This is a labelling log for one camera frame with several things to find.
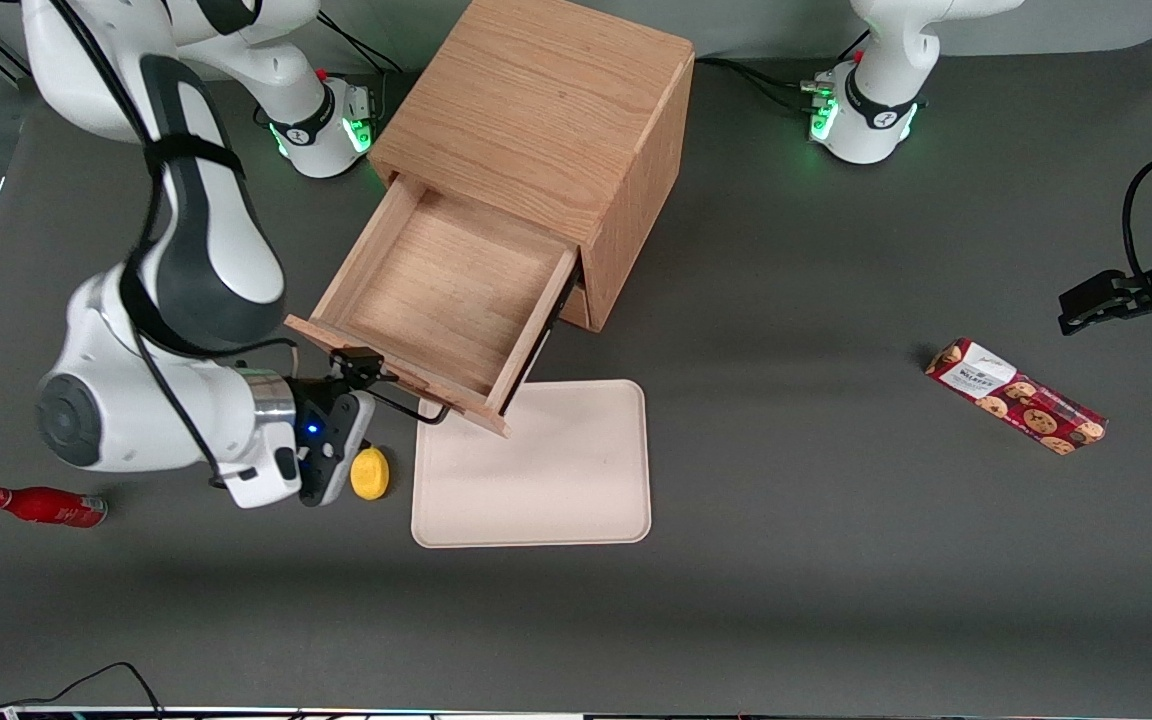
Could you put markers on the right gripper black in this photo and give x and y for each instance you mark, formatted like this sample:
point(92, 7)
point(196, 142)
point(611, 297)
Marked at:
point(313, 405)

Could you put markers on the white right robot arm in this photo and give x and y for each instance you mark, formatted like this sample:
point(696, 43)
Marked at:
point(136, 410)

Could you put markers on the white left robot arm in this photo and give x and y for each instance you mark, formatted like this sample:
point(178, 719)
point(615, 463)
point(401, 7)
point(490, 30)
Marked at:
point(876, 110)

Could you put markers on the wooden drawer cabinet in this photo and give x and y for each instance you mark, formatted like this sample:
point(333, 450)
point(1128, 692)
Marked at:
point(556, 100)

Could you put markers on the yellow lemon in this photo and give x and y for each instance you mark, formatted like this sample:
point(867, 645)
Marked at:
point(376, 478)

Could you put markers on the red tartan cookie box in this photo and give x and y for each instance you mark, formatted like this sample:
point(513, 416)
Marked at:
point(1016, 398)

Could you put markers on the beige rectangular tray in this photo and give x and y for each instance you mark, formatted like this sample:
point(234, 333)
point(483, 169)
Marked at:
point(556, 480)

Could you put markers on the red bottle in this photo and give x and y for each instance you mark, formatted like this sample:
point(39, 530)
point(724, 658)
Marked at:
point(46, 506)

